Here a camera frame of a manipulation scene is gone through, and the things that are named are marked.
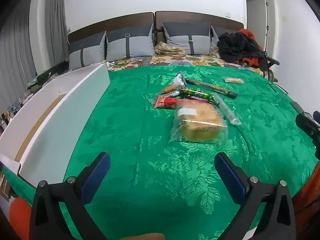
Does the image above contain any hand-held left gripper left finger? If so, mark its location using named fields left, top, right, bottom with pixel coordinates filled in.
left=29, top=152, right=111, bottom=240

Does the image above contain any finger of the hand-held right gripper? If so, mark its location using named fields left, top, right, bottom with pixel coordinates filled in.
left=295, top=112, right=320, bottom=160

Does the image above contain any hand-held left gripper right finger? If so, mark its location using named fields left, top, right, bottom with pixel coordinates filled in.
left=214, top=152, right=297, bottom=240

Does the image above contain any bread loaf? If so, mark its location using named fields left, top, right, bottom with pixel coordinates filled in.
left=169, top=99, right=229, bottom=144

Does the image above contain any long clear plastic packet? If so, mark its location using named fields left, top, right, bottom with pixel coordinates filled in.
left=212, top=93, right=242, bottom=126

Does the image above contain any large white cardboard box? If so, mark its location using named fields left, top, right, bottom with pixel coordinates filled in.
left=0, top=62, right=111, bottom=195

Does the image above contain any dark snack bar clear wrapper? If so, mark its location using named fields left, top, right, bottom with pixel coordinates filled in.
left=184, top=94, right=218, bottom=105

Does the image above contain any pale yellow cracker packet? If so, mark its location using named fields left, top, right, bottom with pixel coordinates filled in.
left=224, top=77, right=244, bottom=85

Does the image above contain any green sausage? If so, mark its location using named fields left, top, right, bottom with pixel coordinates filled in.
left=180, top=86, right=213, bottom=101

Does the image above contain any long thin stick packet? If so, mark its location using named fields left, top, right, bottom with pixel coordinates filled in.
left=186, top=78, right=238, bottom=98

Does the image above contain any red snack packet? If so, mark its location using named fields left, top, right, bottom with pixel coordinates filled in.
left=153, top=95, right=179, bottom=109

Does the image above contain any brown bun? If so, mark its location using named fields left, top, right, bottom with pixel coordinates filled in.
left=161, top=84, right=181, bottom=97

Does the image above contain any white triangular snack packet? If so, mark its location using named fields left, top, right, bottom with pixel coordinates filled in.
left=172, top=71, right=187, bottom=87

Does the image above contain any green floral bedspread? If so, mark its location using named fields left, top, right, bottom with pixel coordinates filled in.
left=2, top=65, right=320, bottom=240

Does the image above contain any orange cloth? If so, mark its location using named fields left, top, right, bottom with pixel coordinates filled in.
left=292, top=162, right=320, bottom=240
left=9, top=197, right=32, bottom=240

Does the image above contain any black chair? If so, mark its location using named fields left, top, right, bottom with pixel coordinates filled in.
left=259, top=51, right=280, bottom=78

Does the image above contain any black puffer jacket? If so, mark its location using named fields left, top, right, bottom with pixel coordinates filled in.
left=217, top=32, right=263, bottom=65

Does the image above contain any orange fleece garment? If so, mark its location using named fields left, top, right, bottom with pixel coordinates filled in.
left=237, top=28, right=263, bottom=68

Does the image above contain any white door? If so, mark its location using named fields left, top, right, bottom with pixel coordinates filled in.
left=246, top=0, right=270, bottom=53

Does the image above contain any clear plastic bag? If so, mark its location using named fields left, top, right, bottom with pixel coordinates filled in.
left=209, top=42, right=221, bottom=58

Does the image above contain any grey two-tone pillow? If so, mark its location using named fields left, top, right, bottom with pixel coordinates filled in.
left=106, top=23, right=154, bottom=61
left=211, top=26, right=238, bottom=55
left=162, top=22, right=212, bottom=56
left=68, top=31, right=107, bottom=70

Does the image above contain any colourful floral bed sheet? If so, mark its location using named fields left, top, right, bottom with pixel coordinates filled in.
left=107, top=54, right=266, bottom=77

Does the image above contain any beige folded blanket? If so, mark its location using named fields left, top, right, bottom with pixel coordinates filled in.
left=153, top=41, right=186, bottom=56

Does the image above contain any grey curtain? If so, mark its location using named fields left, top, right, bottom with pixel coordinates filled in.
left=0, top=0, right=66, bottom=133

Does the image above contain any brown headboard panel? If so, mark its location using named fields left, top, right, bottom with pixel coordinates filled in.
left=155, top=10, right=245, bottom=34
left=68, top=12, right=155, bottom=46

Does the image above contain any thin black cable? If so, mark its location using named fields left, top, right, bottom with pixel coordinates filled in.
left=266, top=81, right=304, bottom=113

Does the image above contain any power strip cable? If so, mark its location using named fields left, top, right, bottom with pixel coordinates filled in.
left=109, top=59, right=143, bottom=66

